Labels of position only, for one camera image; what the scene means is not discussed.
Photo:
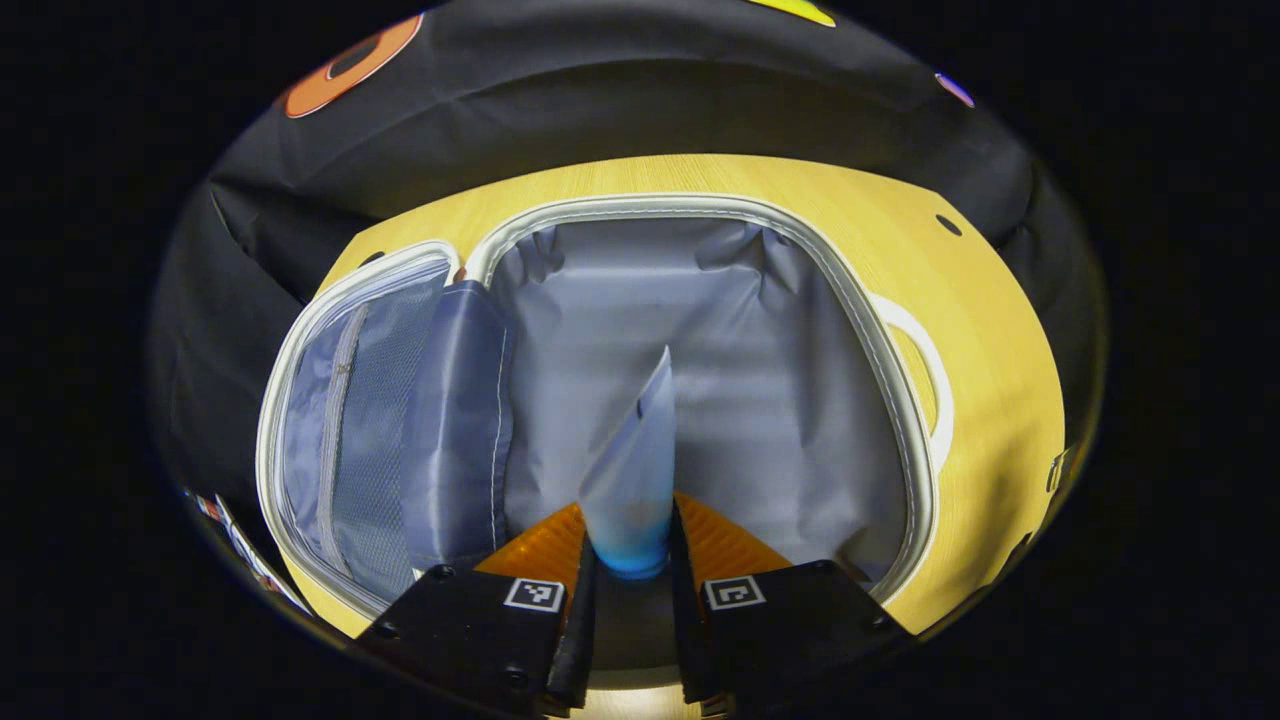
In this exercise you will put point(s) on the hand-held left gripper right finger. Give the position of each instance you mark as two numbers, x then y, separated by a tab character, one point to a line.
790	630

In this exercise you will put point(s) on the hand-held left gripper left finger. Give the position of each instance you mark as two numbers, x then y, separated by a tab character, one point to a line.
480	640

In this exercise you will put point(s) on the blue skincare tube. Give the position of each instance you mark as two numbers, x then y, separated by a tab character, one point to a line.
635	470

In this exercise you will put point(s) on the white suitcase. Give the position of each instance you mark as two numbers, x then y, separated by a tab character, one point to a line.
780	400

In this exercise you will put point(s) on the colourful printed sheet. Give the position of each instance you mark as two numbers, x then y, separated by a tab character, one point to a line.
250	555

